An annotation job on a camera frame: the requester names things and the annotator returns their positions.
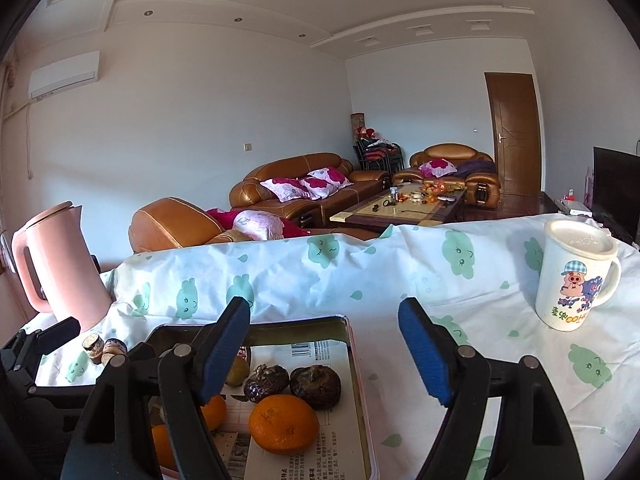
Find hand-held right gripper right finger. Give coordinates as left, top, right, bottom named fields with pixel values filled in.
left=397, top=297, right=586, bottom=480

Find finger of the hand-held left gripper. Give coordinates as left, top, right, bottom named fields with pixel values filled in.
left=30, top=317, right=81, bottom=356

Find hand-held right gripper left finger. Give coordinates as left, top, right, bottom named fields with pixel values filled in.
left=60, top=296, right=252, bottom=480

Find small yellow-brown fruit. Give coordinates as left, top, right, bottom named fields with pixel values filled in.
left=225, top=355, right=251, bottom=387

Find large dark water chestnut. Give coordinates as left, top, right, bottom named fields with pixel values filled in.
left=243, top=364, right=291, bottom=404
left=290, top=365, right=342, bottom=410

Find orange mandarin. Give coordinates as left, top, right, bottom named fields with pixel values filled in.
left=200, top=395, right=227, bottom=432
left=248, top=394, right=321, bottom=456
left=151, top=424, right=178, bottom=471

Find pink metal tin box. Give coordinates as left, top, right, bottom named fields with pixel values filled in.
left=127, top=314, right=378, bottom=480

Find pink electric kettle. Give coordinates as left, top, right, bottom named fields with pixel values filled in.
left=11, top=201, right=113, bottom=333

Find white green-print tablecloth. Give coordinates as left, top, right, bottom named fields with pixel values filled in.
left=20, top=212, right=640, bottom=480

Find printed paper liner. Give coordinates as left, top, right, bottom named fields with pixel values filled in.
left=215, top=341, right=368, bottom=480

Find light pink pillow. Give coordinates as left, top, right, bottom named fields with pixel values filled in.
left=233, top=211, right=286, bottom=241

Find magenta blanket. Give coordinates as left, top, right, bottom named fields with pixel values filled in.
left=207, top=207, right=311, bottom=238

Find brown leather sofa section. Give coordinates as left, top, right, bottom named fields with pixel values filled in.
left=128, top=197, right=361, bottom=253

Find white cartoon mug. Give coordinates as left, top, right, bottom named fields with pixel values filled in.
left=535, top=219, right=622, bottom=332

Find wooden coffee table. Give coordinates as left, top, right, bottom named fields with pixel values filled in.
left=330, top=184, right=468, bottom=233

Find pink floral pillow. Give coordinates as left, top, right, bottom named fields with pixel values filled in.
left=299, top=167, right=352, bottom=200
left=260, top=177, right=313, bottom=203
left=419, top=159, right=457, bottom=178

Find purple blanket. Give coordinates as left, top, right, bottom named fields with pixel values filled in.
left=452, top=160, right=496, bottom=177

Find dark wooden television cabinet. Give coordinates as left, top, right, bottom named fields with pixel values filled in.
left=500, top=191, right=591, bottom=220

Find brown leather three-seat sofa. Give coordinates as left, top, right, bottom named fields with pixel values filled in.
left=229, top=152, right=391, bottom=216

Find brown leather armchair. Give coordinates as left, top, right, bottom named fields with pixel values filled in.
left=392, top=142, right=501, bottom=206

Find stacked black chairs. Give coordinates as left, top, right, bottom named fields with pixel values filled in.
left=353, top=132, right=403, bottom=171

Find brown wooden door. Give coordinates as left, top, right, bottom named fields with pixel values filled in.
left=484, top=72, right=542, bottom=198

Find black television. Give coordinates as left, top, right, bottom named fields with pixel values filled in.
left=592, top=146, right=640, bottom=246

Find white wall air conditioner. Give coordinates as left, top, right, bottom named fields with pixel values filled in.
left=28, top=51, right=101, bottom=100

